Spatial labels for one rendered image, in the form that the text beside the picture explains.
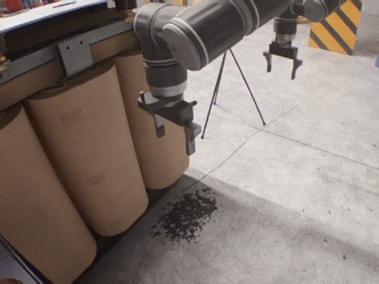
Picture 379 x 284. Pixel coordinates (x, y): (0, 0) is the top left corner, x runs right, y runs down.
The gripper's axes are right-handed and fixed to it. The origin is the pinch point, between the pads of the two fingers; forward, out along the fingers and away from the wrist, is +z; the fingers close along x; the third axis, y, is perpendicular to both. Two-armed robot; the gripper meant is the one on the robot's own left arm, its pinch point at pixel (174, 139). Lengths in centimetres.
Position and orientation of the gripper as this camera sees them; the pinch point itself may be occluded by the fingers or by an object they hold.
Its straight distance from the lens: 75.9
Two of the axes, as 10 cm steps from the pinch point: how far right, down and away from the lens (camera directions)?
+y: 7.0, -4.7, 5.4
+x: -7.2, -3.9, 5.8
